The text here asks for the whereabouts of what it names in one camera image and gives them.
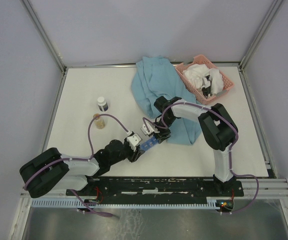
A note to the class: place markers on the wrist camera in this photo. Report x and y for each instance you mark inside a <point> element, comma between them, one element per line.
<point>148,129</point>
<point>134,138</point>

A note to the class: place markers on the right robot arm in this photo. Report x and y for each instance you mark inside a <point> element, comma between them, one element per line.
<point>217,127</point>

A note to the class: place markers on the pink perforated plastic basket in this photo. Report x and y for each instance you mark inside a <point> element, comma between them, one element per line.
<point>201,59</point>

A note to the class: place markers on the blue weekly pill organizer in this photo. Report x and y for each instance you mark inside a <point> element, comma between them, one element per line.
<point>151,142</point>

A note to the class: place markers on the white cap pill bottle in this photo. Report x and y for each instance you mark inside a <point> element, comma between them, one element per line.
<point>102,104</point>

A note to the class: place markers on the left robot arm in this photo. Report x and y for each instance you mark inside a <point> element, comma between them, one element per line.
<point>52,170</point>

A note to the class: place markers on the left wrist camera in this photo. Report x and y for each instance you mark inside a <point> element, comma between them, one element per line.
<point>134,138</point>

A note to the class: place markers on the white cable duct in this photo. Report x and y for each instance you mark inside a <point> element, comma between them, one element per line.
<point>75,203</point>

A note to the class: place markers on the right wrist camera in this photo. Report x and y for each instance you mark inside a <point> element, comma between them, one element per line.
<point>148,129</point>

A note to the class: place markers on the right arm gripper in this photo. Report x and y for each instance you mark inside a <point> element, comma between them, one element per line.
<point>161,135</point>

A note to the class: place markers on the open amber pill bottle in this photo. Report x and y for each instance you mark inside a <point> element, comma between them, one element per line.
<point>98,121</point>

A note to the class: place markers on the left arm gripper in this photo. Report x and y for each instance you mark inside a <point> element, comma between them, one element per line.
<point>134,155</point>

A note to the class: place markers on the black object in basket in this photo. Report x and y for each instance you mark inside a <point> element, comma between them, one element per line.
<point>207,92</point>

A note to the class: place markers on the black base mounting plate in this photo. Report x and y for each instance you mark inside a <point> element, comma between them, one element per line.
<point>107,186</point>

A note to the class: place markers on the white crumpled cloth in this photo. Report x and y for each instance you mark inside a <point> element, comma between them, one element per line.
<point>199,75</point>

